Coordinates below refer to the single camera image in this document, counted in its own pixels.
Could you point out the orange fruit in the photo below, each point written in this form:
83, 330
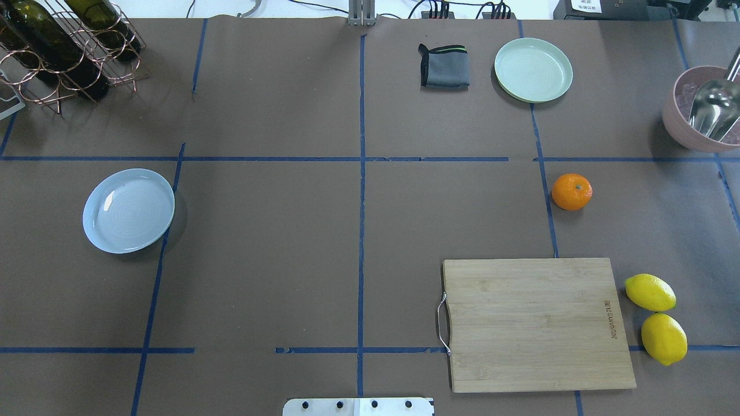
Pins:
572, 192

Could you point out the light blue plate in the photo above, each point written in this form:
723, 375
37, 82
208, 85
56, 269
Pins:
128, 210

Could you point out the light green plate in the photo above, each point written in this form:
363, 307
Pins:
533, 70

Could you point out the folded grey cloth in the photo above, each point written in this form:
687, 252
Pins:
445, 67

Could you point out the bamboo cutting board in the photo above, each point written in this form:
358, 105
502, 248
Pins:
534, 325

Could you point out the upper yellow lemon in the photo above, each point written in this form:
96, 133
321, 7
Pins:
650, 292

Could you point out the yellow lemon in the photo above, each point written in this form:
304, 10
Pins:
650, 292
664, 339

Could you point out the lower yellow lemon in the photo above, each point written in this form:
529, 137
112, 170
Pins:
664, 339

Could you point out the pink bowl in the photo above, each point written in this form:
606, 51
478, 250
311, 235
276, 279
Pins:
677, 108

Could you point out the dark wine bottle right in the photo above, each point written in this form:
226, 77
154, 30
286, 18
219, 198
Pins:
109, 28

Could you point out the metal scoop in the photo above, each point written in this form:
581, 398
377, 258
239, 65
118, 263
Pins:
715, 106

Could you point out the grey camera pole bracket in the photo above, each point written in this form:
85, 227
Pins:
362, 13

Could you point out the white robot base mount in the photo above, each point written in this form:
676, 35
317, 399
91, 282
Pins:
360, 406

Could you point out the copper wire bottle rack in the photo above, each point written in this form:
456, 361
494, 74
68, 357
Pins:
24, 73

